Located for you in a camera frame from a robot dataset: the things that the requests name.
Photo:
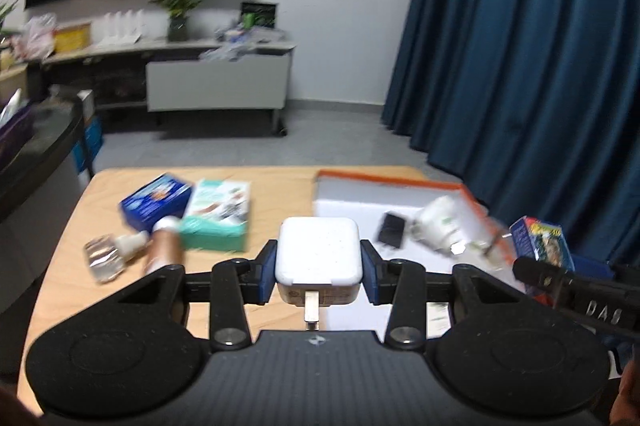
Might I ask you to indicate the white router with antennas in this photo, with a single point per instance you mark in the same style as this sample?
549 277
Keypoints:
120 28

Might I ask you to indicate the leafy green potted plant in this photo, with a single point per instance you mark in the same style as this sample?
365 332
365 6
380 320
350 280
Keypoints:
7 13

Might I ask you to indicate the white and blue carton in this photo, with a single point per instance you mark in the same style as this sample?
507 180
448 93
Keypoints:
90 131

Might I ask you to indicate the clear plastic bags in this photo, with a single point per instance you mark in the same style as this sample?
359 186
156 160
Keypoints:
227 52

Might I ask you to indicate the pile of small boxes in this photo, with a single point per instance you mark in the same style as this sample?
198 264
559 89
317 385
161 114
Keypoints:
255 36

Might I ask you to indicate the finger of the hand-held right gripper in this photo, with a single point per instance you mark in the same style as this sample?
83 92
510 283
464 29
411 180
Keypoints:
590 267
540 275

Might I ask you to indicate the black wall charger plug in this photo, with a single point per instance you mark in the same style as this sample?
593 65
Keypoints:
391 230

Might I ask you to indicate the purple patterned tin basket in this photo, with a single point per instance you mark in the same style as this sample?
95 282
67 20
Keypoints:
15 131

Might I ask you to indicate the black top ribbed counter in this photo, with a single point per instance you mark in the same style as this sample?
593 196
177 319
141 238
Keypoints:
35 206

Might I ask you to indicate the green bandage box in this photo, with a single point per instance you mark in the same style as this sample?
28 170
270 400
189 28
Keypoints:
215 216

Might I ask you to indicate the brown cosmetic tube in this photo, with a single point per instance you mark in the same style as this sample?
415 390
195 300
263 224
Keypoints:
162 251

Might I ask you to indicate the low media console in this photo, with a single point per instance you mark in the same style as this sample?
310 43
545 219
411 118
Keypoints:
215 81

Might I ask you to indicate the black and green box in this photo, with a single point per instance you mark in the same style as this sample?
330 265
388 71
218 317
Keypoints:
258 15

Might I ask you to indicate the orange and white box tray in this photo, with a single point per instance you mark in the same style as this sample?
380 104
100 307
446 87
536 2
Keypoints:
350 206

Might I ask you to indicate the blue curtain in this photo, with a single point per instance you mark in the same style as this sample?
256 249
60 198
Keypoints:
525 56

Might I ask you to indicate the potted plant in glass vase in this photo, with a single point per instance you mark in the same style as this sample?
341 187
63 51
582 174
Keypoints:
180 1

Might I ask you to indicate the white plastic bag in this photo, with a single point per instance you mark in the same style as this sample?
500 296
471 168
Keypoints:
40 36

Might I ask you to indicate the colourful playing card box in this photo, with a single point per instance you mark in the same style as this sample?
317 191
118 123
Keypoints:
542 238

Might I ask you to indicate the white cube power adapter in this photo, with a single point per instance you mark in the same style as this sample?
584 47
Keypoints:
317 251

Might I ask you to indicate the white vaporizer with glass bottle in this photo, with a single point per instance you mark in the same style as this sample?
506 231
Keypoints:
440 218

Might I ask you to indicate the blue tin box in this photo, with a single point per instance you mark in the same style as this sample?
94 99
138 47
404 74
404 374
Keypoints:
152 201

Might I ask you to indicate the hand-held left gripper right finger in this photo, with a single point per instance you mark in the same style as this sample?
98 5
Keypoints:
369 276

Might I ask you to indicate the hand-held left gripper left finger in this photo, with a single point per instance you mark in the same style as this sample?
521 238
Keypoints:
267 276

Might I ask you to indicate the glass refill bottle white cap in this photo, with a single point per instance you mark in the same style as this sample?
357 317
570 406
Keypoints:
107 256

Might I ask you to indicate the yellow tin box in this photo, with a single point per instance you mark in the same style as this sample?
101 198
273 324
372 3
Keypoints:
72 38

